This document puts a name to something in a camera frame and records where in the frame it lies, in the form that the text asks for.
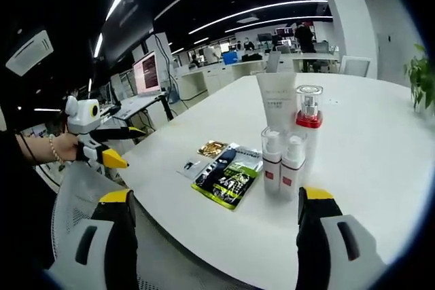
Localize clear bottle red band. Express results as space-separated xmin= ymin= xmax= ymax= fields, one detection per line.
xmin=294 ymin=84 xmax=324 ymax=185

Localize potted green plant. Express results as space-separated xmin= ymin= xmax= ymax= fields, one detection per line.
xmin=403 ymin=43 xmax=435 ymax=114

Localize blue box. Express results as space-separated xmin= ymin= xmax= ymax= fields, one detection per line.
xmin=222 ymin=51 xmax=241 ymax=65

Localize standing desk black legs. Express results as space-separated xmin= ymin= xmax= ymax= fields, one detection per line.
xmin=110 ymin=91 xmax=175 ymax=131

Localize white skincare tube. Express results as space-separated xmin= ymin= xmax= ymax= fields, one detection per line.
xmin=256 ymin=72 xmax=297 ymax=131

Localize small clear skincare sachet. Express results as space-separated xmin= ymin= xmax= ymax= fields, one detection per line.
xmin=175 ymin=157 xmax=209 ymax=179

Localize beaded bracelet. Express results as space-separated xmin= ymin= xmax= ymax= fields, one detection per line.
xmin=48 ymin=133 xmax=66 ymax=166

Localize grey mesh office chair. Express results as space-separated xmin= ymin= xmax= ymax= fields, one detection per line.
xmin=50 ymin=159 xmax=300 ymax=290

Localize green black skincare sachet pack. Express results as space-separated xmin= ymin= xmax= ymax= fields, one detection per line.
xmin=190 ymin=143 xmax=264 ymax=212

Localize dark blue skincare sachet pack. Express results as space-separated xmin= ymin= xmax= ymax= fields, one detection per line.
xmin=196 ymin=148 xmax=241 ymax=187

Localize gold skincare sachet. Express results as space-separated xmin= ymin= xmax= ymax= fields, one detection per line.
xmin=196 ymin=139 xmax=228 ymax=158

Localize white framed monitor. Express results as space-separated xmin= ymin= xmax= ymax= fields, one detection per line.
xmin=132 ymin=50 xmax=162 ymax=97

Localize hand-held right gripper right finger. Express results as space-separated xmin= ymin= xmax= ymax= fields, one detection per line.
xmin=296 ymin=186 xmax=387 ymax=290

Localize person's left hand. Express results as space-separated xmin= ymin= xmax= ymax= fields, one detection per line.
xmin=54 ymin=132 xmax=81 ymax=162

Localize row of white office desks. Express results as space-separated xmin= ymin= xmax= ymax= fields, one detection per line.
xmin=173 ymin=57 xmax=341 ymax=96

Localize large dark wall screen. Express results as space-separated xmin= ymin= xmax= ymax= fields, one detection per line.
xmin=101 ymin=0 xmax=154 ymax=67

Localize white pump bottle red label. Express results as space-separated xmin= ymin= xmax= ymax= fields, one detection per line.
xmin=280 ymin=132 xmax=309 ymax=202
xmin=260 ymin=126 xmax=285 ymax=201

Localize grey wall cabinet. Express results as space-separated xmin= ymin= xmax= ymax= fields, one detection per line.
xmin=376 ymin=33 xmax=405 ymax=80

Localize ceiling air conditioner unit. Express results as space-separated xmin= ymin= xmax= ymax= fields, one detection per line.
xmin=5 ymin=30 xmax=55 ymax=77

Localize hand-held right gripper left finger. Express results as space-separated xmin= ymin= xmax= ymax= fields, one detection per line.
xmin=46 ymin=189 xmax=139 ymax=290

